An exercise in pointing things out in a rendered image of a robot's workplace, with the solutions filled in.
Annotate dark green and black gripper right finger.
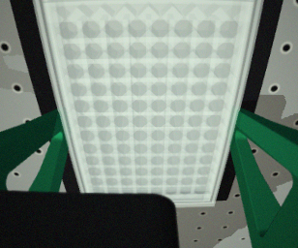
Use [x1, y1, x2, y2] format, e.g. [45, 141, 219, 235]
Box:
[230, 108, 298, 248]

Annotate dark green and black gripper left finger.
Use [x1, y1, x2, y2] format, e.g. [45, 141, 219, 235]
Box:
[0, 109, 69, 192]

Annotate grey perforated base plate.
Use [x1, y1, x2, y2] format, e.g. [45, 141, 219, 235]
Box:
[0, 0, 298, 248]

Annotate clear plastic plate lid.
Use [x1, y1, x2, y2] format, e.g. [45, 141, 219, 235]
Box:
[33, 0, 264, 207]

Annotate black flat rectangular block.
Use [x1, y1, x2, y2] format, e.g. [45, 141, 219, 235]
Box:
[10, 0, 283, 201]

